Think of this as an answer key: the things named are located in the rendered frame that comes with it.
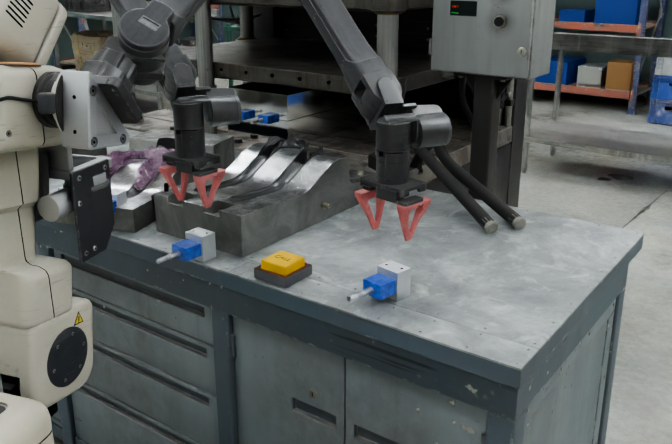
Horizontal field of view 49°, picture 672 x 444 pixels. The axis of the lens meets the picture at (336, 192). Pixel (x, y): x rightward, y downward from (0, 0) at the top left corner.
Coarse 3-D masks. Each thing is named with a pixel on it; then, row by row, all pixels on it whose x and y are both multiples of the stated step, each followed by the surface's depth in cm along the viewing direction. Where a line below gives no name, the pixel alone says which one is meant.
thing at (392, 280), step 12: (384, 264) 132; (396, 264) 132; (372, 276) 130; (384, 276) 130; (396, 276) 129; (408, 276) 131; (372, 288) 128; (384, 288) 127; (396, 288) 130; (408, 288) 132; (348, 300) 125; (396, 300) 130
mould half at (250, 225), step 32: (288, 160) 174; (320, 160) 171; (160, 192) 161; (192, 192) 161; (224, 192) 162; (288, 192) 163; (320, 192) 167; (352, 192) 178; (160, 224) 162; (192, 224) 156; (224, 224) 150; (256, 224) 151; (288, 224) 160
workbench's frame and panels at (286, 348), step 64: (64, 256) 190; (128, 256) 169; (128, 320) 180; (192, 320) 163; (256, 320) 148; (320, 320) 131; (576, 320) 130; (128, 384) 184; (192, 384) 169; (256, 384) 155; (320, 384) 144; (384, 384) 134; (448, 384) 124; (512, 384) 111; (576, 384) 149
